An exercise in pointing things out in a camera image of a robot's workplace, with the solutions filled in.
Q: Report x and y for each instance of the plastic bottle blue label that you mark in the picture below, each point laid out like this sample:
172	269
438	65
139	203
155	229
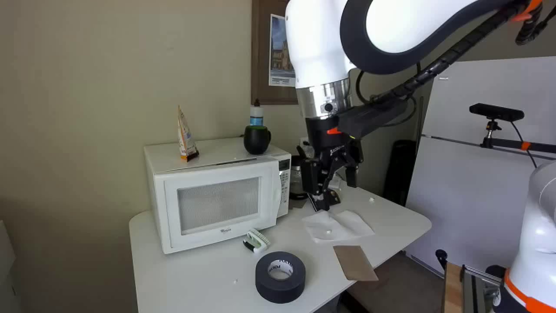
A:
256	116

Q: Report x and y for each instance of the brown cardboard sheet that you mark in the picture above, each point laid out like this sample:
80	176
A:
355	263

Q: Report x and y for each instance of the black stereo camera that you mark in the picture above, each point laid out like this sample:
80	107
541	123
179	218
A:
495	112

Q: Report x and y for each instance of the brown cork board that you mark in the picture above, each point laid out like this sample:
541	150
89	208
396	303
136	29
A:
261	53

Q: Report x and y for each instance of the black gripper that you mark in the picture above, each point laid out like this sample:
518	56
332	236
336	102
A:
327	149

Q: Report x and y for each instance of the black tape roll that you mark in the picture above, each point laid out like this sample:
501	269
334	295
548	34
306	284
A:
266	288

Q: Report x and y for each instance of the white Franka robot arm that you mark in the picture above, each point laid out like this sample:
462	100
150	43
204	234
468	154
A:
318	46

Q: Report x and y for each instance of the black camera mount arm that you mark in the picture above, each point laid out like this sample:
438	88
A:
509	143

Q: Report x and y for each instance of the white plastic bag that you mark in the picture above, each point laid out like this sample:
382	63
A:
339	227

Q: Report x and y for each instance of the white refrigerator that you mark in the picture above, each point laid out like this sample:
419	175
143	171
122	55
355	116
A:
475	197

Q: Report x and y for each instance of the small green white packet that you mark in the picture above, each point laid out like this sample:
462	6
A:
256	241

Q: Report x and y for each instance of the wall calendar poster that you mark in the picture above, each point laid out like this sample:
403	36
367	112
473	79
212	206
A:
280	55

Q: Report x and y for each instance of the white microwave oven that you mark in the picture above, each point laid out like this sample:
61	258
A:
214	203

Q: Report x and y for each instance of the black round holder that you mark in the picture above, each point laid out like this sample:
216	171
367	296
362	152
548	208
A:
257	140

